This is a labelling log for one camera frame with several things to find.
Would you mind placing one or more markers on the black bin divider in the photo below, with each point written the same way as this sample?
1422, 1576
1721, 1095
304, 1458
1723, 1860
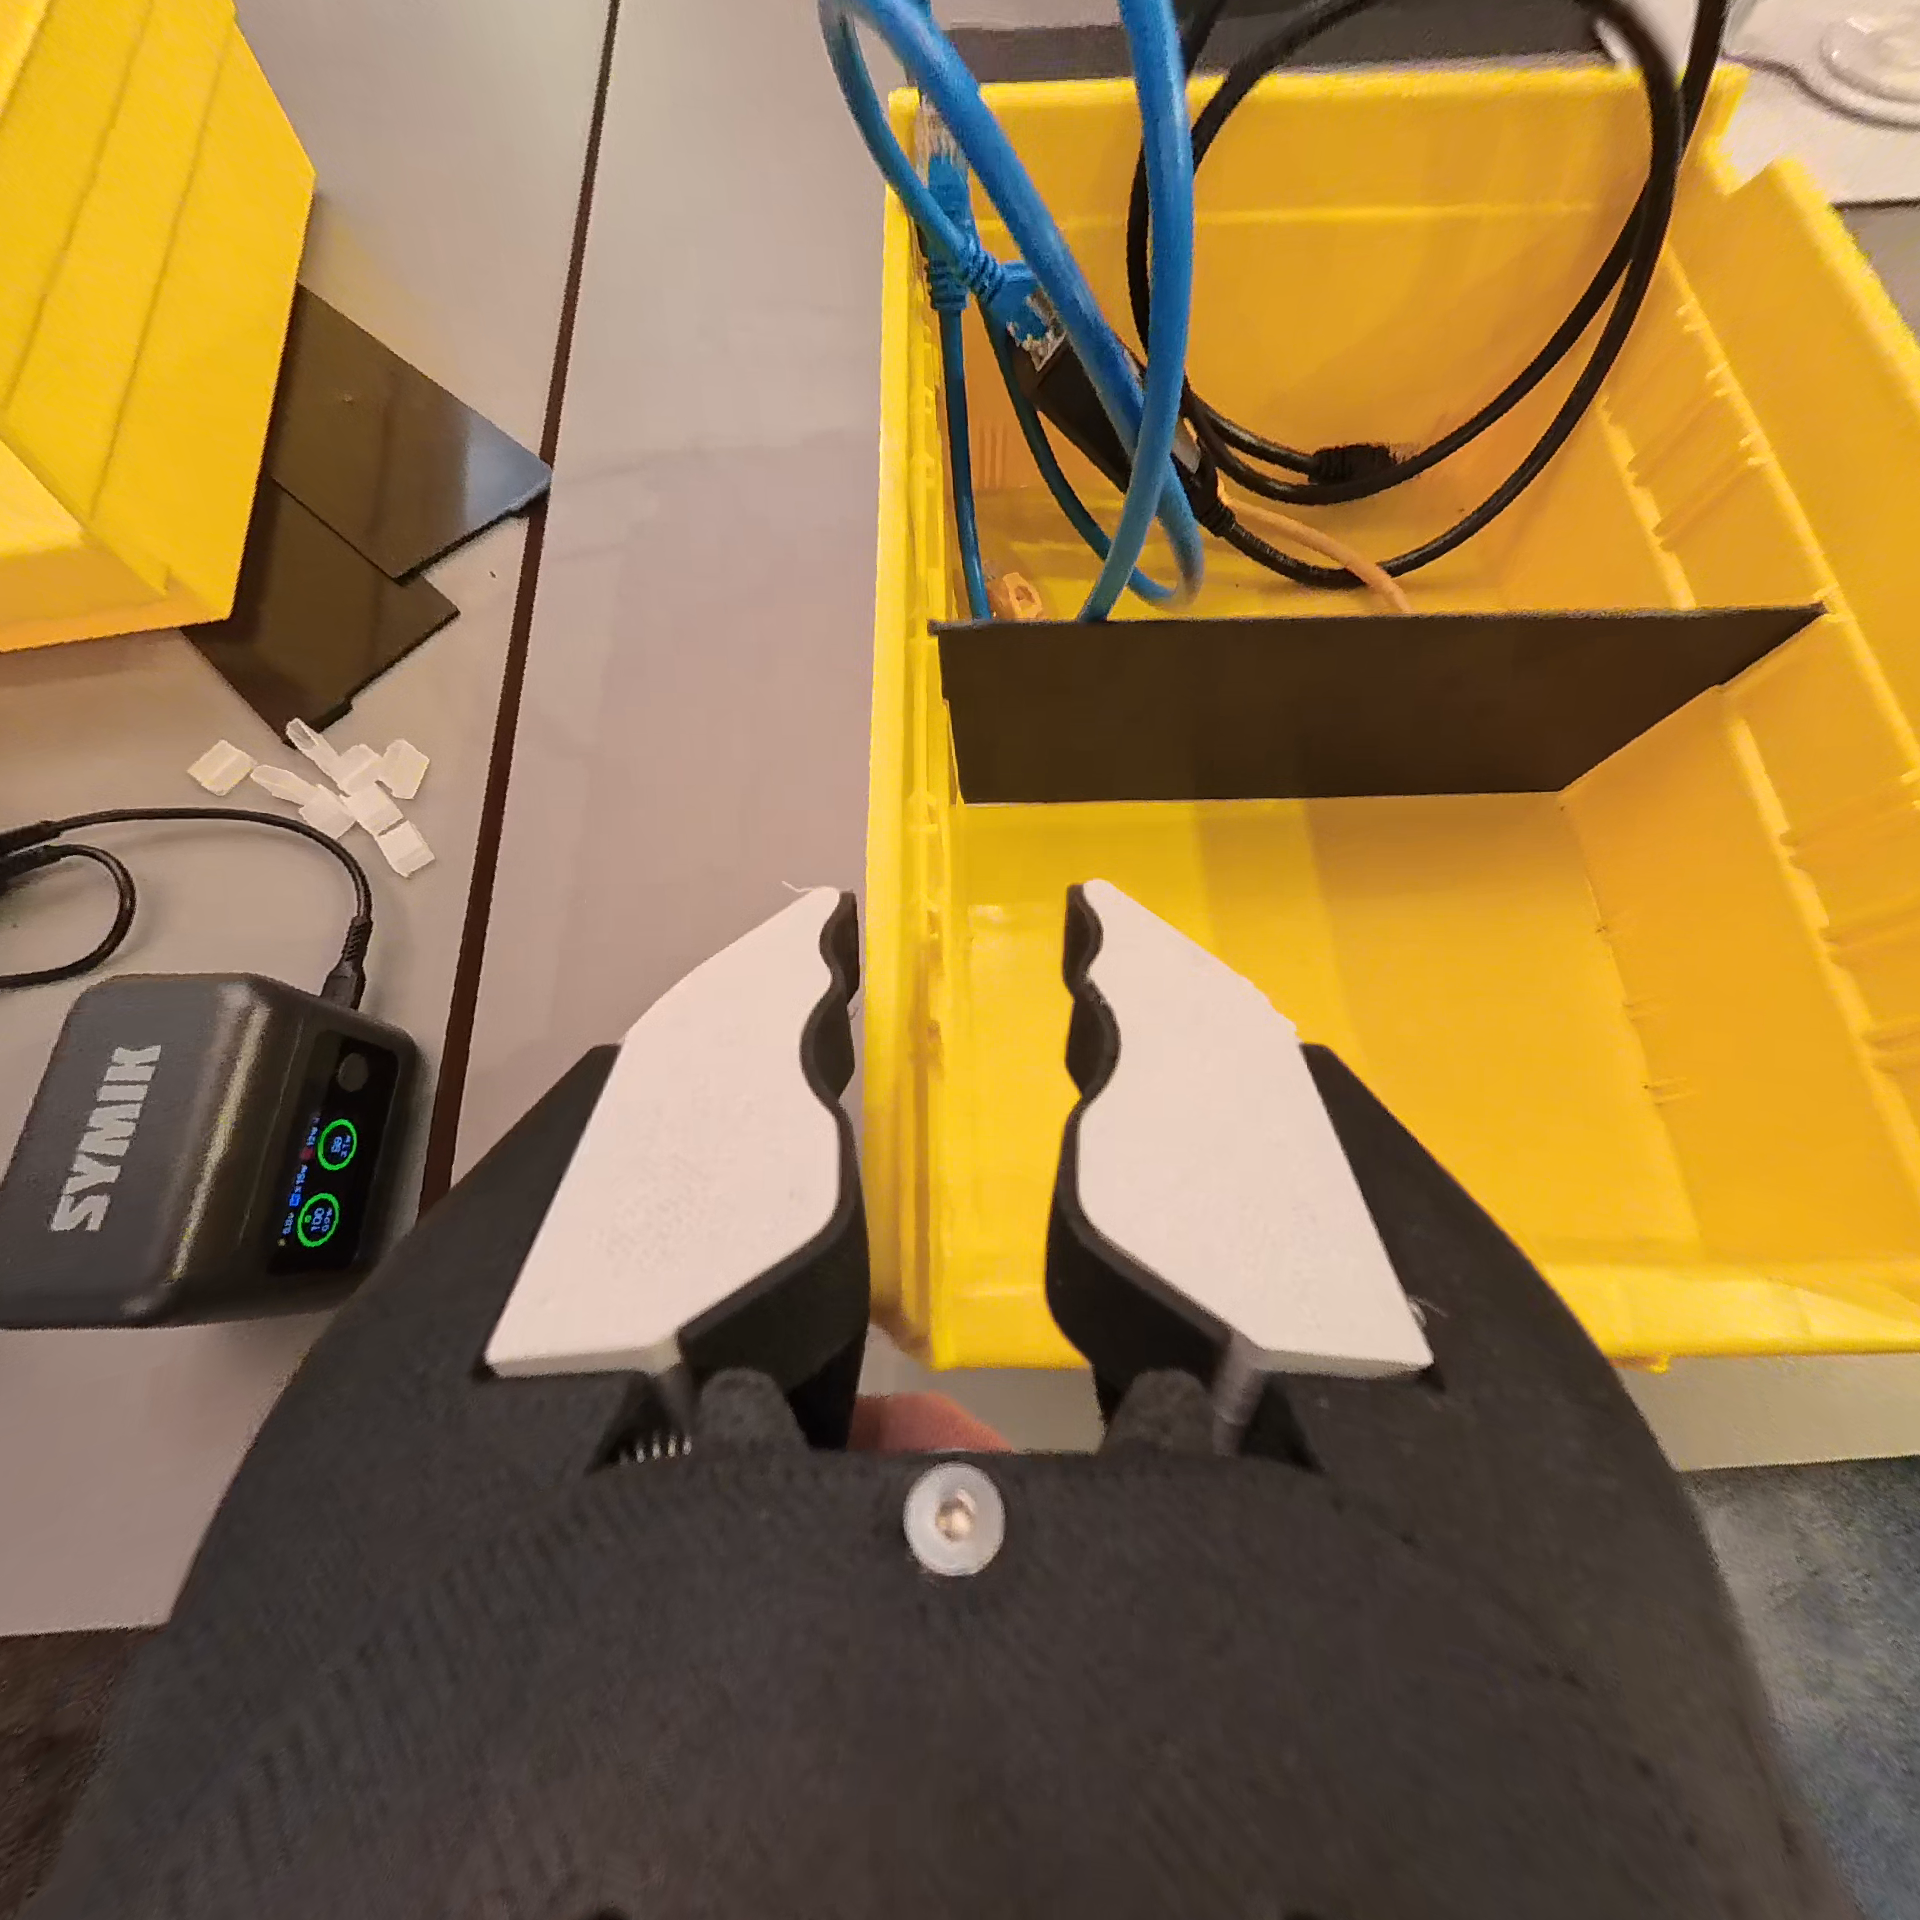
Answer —
1274, 704

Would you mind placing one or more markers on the black plastic sheet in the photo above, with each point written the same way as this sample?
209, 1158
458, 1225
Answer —
316, 629
406, 450

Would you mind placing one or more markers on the black network switch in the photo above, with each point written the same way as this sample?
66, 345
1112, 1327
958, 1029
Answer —
1106, 398

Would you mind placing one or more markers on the white board stand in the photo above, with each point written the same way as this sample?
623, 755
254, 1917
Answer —
1862, 149

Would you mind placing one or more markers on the black power bank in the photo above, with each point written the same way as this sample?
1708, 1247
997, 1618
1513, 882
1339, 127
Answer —
137, 1143

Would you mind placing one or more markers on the pile of clear plastic caps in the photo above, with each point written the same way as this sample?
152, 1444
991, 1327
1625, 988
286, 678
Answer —
353, 779

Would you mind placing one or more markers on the person's left hand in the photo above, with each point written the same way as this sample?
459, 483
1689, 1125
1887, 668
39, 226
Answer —
921, 1426

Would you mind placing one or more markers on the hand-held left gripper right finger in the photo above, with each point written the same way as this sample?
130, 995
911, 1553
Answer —
1247, 1187

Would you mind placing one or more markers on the yellow divided plastic bin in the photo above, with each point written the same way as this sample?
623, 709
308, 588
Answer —
1424, 1020

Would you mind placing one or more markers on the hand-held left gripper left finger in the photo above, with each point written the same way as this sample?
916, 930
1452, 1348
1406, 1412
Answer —
677, 1171

